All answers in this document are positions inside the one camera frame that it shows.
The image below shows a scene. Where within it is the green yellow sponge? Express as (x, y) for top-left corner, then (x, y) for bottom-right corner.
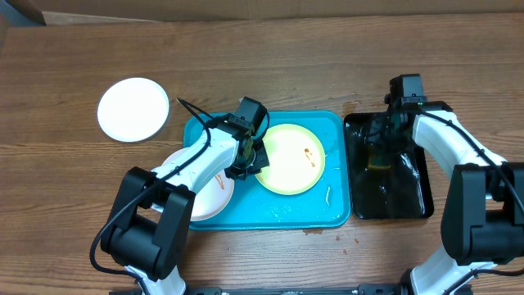
(367, 146), (391, 170)

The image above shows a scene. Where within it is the green rimmed plate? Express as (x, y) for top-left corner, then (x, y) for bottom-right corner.
(255, 124), (326, 195)

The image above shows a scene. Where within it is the mint rimmed white plate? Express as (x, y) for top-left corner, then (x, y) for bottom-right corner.
(97, 77), (169, 143)

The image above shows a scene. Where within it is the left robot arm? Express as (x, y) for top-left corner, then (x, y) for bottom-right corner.
(89, 97), (269, 294)

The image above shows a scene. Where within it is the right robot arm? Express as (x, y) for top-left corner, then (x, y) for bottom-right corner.
(364, 74), (523, 295)

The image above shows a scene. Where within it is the black plastic tray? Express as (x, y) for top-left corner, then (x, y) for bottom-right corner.
(343, 113), (434, 220)

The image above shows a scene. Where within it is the blue plastic tray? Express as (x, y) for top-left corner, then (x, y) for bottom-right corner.
(190, 111), (351, 231)

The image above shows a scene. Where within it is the pink rimmed white plate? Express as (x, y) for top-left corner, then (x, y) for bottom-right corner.
(166, 145), (236, 221)

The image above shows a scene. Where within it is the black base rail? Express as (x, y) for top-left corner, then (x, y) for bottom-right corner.
(109, 282), (474, 295)

